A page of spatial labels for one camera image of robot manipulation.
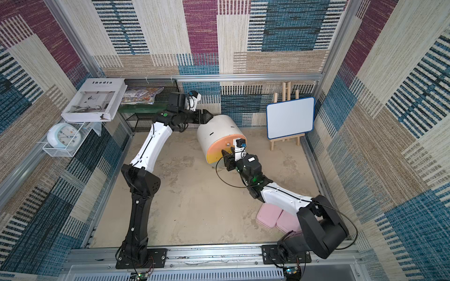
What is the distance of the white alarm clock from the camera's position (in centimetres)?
63

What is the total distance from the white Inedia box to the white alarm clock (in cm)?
5

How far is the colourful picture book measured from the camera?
2.72ft

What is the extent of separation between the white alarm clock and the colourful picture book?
8.9 inches

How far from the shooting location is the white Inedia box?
0.71 meters

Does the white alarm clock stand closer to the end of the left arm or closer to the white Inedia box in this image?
the white Inedia box
